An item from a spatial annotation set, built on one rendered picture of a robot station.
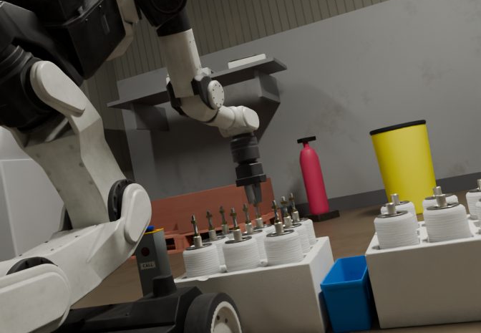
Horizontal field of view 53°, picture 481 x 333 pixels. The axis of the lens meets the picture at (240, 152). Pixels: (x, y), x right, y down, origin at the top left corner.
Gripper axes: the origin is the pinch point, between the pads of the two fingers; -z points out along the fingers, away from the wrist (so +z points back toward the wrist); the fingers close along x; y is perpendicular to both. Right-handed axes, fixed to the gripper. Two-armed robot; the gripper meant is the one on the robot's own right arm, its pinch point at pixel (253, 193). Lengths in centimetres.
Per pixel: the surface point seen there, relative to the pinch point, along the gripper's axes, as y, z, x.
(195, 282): -32.4, -19.0, 7.8
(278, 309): -20.8, -28.5, 25.0
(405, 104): 250, 39, -90
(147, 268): -35.3, -14.6, -11.8
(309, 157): 172, 13, -131
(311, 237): 7.0, -16.2, 14.4
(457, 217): 8, -13, 61
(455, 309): 2, -33, 59
